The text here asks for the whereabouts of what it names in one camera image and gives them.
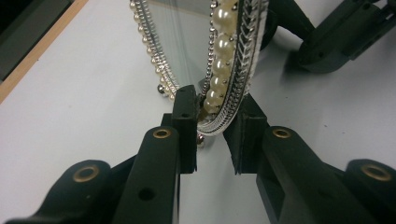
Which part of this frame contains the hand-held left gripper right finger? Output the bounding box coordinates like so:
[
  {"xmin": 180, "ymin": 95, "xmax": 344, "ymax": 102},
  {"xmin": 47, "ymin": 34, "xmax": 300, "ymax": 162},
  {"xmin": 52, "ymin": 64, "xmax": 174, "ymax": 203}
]
[{"xmin": 223, "ymin": 94, "xmax": 377, "ymax": 224}]

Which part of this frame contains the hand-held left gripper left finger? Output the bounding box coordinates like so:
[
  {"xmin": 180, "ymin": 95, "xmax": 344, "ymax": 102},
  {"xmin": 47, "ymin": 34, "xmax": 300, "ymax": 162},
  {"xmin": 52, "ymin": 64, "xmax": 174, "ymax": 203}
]
[{"xmin": 111, "ymin": 84, "xmax": 199, "ymax": 224}]

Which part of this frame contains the oval pearl picture frame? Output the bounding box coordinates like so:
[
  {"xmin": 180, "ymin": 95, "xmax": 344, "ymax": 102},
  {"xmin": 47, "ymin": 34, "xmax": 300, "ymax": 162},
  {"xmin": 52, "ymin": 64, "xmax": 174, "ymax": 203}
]
[{"xmin": 129, "ymin": 0, "xmax": 278, "ymax": 147}]

